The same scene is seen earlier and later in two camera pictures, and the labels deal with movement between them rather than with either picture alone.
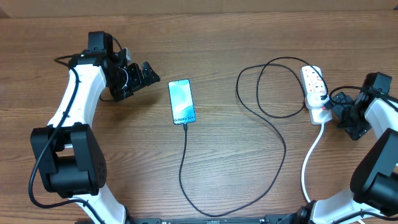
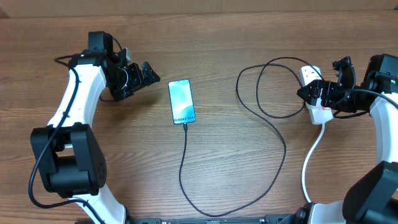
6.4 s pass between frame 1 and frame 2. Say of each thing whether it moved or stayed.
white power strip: stayed
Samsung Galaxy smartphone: stayed
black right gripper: moved
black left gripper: stayed
